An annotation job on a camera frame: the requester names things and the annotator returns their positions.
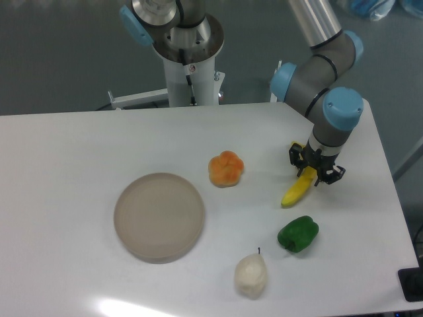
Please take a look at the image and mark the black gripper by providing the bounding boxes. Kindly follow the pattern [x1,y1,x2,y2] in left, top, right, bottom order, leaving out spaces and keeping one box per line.
[288,141,346,187]

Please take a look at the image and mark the yellow banana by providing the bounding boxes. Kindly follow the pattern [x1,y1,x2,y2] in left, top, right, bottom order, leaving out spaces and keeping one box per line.
[281,166,317,208]

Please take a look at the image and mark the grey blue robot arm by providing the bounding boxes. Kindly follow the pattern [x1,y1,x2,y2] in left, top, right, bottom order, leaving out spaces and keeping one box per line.
[119,1,364,184]

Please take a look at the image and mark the green bell pepper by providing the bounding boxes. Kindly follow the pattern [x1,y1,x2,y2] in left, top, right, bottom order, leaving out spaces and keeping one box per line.
[277,215,319,254]

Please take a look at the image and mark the orange bread roll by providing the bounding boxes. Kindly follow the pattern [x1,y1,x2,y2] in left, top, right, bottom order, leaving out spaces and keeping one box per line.
[208,151,244,188]

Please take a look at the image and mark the white pear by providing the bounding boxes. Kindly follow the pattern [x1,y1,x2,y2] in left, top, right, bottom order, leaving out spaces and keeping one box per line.
[233,247,268,300]

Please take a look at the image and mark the black box at table edge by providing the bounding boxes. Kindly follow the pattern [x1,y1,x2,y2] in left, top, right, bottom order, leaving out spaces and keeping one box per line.
[398,267,422,302]

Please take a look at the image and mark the beige round plate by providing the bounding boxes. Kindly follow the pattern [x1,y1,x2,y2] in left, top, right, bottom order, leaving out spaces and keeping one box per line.
[114,173,206,264]

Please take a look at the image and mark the blue plastic bag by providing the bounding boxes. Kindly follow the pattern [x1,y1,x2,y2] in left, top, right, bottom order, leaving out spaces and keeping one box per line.
[335,0,396,21]

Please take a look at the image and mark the clear plastic bag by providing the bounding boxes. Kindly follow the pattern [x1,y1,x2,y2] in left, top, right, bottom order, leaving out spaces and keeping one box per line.
[399,0,423,20]

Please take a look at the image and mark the black cable on pedestal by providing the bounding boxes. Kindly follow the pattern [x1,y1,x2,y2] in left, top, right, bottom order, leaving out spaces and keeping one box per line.
[178,48,198,106]

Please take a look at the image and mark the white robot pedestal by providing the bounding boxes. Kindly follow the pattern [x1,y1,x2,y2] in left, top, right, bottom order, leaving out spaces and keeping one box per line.
[153,14,225,107]

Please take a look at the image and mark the white left frame bracket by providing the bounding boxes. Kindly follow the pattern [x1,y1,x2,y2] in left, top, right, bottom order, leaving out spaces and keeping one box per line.
[108,88,168,110]

